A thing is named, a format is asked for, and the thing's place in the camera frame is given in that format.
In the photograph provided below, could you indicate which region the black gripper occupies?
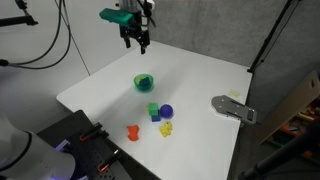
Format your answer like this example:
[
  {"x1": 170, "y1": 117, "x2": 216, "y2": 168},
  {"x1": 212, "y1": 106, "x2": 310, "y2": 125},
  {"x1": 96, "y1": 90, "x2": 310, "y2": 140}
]
[{"x1": 118, "y1": 9, "x2": 151, "y2": 56}]

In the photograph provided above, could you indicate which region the orange toy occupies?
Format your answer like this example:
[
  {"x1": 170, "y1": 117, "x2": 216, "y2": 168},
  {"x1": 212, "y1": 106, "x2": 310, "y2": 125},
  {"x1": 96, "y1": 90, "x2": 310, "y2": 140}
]
[{"x1": 126, "y1": 124, "x2": 141, "y2": 142}]

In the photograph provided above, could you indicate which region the green bowl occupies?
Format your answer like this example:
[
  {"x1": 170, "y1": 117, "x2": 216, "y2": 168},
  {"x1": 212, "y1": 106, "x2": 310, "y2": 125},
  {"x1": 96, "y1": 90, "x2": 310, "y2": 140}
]
[{"x1": 133, "y1": 73, "x2": 155, "y2": 93}]

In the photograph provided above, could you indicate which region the yellow animal toy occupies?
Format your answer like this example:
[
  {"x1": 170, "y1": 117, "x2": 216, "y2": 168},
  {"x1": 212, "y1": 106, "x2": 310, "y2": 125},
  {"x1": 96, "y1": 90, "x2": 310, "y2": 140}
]
[{"x1": 158, "y1": 121, "x2": 174, "y2": 139}]

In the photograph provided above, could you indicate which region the colourful toy box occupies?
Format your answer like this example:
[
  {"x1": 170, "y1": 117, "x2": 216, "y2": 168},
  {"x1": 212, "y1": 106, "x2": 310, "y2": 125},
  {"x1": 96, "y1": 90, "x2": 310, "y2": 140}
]
[{"x1": 266, "y1": 99, "x2": 320, "y2": 165}]

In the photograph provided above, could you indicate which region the dark blue block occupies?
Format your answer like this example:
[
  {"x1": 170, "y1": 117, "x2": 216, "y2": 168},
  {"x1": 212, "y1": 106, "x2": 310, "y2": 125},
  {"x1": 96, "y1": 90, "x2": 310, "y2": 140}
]
[{"x1": 139, "y1": 77, "x2": 152, "y2": 90}]

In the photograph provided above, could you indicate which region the purple ball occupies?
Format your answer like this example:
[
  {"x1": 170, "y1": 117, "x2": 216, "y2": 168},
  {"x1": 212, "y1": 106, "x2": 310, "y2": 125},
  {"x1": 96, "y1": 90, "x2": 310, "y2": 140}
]
[{"x1": 159, "y1": 103, "x2": 175, "y2": 120}]

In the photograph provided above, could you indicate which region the black and red clamp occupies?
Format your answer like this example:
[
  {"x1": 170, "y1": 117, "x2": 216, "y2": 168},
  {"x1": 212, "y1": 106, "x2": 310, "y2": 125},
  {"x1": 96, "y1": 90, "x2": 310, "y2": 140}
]
[
  {"x1": 79, "y1": 122, "x2": 111, "y2": 143},
  {"x1": 96, "y1": 149, "x2": 123, "y2": 174}
]

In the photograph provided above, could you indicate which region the pale yellow sticker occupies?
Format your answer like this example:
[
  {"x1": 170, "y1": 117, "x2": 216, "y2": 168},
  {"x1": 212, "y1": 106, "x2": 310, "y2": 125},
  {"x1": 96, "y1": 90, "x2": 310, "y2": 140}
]
[{"x1": 228, "y1": 89, "x2": 241, "y2": 99}]

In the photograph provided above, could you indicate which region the black tripod pole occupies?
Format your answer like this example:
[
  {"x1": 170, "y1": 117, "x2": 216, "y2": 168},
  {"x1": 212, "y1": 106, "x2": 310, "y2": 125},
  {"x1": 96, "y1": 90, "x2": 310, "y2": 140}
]
[{"x1": 247, "y1": 0, "x2": 303, "y2": 74}]

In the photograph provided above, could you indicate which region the brown cardboard board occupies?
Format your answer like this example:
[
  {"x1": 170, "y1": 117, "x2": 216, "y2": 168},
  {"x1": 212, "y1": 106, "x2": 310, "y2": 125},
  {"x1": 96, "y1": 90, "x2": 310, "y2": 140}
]
[{"x1": 258, "y1": 69, "x2": 320, "y2": 145}]

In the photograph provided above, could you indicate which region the thick black tripod leg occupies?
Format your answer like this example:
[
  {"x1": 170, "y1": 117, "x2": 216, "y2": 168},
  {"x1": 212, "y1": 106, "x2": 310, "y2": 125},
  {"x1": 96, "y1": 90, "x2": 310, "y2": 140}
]
[{"x1": 237, "y1": 116, "x2": 320, "y2": 180}]

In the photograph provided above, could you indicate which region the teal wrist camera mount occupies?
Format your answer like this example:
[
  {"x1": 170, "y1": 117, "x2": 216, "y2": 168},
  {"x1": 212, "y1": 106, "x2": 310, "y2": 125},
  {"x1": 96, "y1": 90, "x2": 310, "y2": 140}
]
[{"x1": 98, "y1": 7, "x2": 138, "y2": 28}]

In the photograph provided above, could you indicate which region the black hanging cable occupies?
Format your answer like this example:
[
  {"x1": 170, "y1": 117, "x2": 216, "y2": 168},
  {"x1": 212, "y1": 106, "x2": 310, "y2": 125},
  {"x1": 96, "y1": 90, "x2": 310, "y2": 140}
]
[
  {"x1": 6, "y1": 0, "x2": 64, "y2": 66},
  {"x1": 8, "y1": 0, "x2": 73, "y2": 70}
]

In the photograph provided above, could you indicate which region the grey metal bracket plate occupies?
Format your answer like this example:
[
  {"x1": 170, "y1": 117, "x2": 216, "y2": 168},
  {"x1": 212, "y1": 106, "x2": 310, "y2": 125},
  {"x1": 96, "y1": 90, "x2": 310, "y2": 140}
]
[{"x1": 211, "y1": 94, "x2": 259, "y2": 126}]

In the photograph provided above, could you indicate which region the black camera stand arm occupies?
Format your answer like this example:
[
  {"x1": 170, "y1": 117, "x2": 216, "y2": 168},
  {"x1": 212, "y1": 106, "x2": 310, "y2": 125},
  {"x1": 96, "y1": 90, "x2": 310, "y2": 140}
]
[{"x1": 0, "y1": 0, "x2": 40, "y2": 28}]

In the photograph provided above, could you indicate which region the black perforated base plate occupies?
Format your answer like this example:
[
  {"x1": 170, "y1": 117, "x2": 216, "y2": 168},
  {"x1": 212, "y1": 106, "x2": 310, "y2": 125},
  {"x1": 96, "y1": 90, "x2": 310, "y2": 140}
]
[{"x1": 36, "y1": 109, "x2": 162, "y2": 180}]

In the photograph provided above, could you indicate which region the purple lit bracket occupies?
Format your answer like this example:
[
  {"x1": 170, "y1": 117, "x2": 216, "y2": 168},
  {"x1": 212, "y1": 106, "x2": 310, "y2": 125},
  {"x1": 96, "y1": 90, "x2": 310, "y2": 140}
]
[{"x1": 54, "y1": 139, "x2": 72, "y2": 154}]

